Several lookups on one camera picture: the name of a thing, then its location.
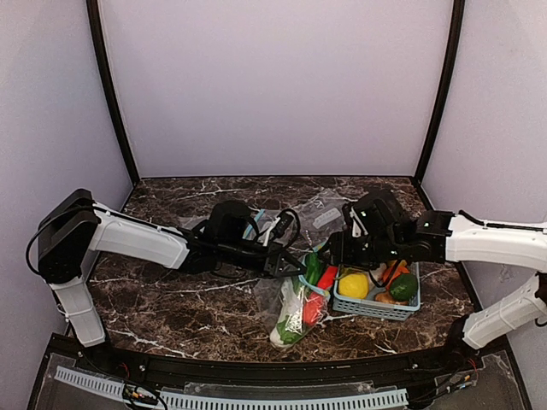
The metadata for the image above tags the black left frame post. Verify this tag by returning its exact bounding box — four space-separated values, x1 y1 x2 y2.
85 0 141 187

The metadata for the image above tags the green avocado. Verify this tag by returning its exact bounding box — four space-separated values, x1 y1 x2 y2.
388 273 419 302

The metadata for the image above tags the light blue plastic basket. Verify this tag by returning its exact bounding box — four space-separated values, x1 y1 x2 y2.
332 261 421 321

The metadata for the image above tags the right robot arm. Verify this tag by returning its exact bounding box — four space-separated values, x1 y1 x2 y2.
325 190 546 350

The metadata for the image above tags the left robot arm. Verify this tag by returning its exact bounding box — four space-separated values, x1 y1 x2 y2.
25 189 306 348

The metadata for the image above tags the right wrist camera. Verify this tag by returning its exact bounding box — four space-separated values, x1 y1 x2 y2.
342 203 368 237

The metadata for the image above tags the clear zip bag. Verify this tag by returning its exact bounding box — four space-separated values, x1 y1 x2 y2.
253 252 338 349
243 208 277 240
295 189 352 250

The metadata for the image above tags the black frame post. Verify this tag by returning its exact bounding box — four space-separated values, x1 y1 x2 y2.
414 0 466 185
85 0 141 187

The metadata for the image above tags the green white bok choy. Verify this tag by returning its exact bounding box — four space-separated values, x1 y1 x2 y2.
269 252 323 349

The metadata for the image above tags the black right frame post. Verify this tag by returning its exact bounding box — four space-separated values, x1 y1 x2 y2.
414 0 466 185

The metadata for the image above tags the yellow lemon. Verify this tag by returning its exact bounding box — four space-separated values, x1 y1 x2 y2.
338 273 369 299

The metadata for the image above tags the white slotted cable duct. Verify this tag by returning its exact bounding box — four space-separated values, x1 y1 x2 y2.
54 366 409 409

